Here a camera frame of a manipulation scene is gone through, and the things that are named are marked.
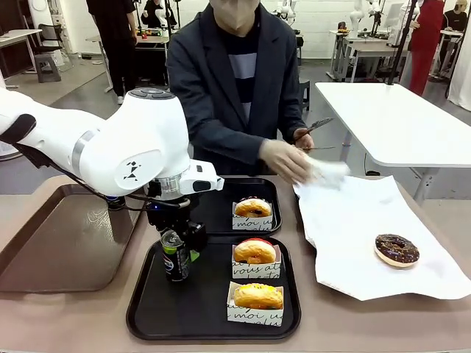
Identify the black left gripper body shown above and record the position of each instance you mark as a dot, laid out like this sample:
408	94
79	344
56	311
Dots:
169	217

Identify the red glazed donut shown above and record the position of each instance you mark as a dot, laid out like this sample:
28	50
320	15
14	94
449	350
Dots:
243	254

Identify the plain donut with chocolate dots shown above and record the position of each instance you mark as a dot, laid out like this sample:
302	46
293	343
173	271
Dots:
244	209

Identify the yellow glazed donut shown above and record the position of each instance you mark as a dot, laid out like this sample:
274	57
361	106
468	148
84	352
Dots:
257	299

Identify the silver metal tongs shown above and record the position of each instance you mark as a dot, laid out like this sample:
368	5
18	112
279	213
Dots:
320	123

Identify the person's left forearm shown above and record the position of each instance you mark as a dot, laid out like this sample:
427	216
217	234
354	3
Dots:
292	123

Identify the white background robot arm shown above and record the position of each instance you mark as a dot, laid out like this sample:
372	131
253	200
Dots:
356	18

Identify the person's right forearm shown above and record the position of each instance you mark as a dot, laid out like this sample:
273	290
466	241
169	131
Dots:
228	139

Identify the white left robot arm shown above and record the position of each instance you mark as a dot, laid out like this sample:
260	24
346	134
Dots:
121	147

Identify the person's right hand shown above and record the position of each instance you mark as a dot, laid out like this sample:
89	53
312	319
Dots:
287	162

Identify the person's left hand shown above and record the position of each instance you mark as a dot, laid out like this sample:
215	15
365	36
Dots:
304	139

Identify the small black serving tray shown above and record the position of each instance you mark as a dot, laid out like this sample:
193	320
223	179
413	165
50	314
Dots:
217	217

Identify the large black serving tray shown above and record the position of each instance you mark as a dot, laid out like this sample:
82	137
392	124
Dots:
206	309

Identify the brown plastic tray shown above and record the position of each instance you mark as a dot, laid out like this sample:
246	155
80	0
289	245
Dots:
55	250

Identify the person in dark jacket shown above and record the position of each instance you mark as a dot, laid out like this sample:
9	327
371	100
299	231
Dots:
198	73

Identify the white paper sheet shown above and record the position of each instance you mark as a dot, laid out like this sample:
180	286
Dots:
349	228

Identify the background desk with toys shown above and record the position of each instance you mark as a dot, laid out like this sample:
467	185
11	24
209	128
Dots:
151	38

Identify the black stool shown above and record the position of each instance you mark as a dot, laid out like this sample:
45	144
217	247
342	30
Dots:
304	93

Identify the standing person in black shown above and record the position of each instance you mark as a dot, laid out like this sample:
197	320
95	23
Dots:
117	44

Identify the chocolate glazed donut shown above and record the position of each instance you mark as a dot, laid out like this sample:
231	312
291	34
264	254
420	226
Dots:
386	254

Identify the grey plastic stool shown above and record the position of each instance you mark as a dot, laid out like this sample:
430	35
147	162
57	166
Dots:
48	68

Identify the seated person in black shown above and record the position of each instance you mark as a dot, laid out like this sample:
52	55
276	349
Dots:
152	14

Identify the beige face mask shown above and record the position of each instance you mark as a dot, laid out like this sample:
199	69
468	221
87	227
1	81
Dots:
235	18

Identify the black office chair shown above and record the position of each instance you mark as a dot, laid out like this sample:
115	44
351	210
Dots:
49	36

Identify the white background desk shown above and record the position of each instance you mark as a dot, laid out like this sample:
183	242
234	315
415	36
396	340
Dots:
18	35

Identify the white table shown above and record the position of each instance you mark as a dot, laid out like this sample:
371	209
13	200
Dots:
404	121

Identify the grey background workbench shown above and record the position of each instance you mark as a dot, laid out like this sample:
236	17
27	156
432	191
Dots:
368	48

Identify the black stand pole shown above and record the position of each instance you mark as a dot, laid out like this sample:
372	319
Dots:
404	40

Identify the person in red apron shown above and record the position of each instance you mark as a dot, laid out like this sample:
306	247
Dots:
427	36

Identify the person with beige beanie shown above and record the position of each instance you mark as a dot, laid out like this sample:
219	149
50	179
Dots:
456	20

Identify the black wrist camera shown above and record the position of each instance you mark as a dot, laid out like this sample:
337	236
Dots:
154	188

